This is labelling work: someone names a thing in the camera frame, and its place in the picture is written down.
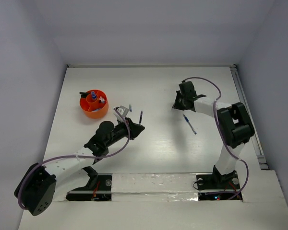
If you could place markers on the orange highlighter black body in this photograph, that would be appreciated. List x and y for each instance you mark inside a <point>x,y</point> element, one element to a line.
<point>84,94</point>

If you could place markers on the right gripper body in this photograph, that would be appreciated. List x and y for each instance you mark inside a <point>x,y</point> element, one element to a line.
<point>184,97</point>

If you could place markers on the purple pen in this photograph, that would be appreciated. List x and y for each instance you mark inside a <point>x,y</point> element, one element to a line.
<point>141,117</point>

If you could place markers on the orange round container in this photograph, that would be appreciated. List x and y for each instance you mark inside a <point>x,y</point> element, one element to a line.
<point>88,105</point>

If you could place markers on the blue item in container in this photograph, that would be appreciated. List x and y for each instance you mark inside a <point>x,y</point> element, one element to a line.
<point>93,95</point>

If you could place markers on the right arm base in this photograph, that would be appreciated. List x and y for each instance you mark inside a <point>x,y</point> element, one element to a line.
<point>217,186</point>

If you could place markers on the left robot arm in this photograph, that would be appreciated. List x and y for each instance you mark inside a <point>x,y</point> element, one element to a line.
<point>37,188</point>

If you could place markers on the blue gel pen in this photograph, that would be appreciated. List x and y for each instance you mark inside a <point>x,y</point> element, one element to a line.
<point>189,124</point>

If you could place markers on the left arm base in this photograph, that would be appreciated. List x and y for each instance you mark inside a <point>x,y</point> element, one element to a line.
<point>97,188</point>

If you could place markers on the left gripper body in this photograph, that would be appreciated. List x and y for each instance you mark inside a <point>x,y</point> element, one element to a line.
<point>127,120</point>

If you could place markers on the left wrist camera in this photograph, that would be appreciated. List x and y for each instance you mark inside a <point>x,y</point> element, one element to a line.
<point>120,112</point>

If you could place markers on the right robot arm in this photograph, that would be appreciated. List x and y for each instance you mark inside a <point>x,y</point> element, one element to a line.
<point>232,121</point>

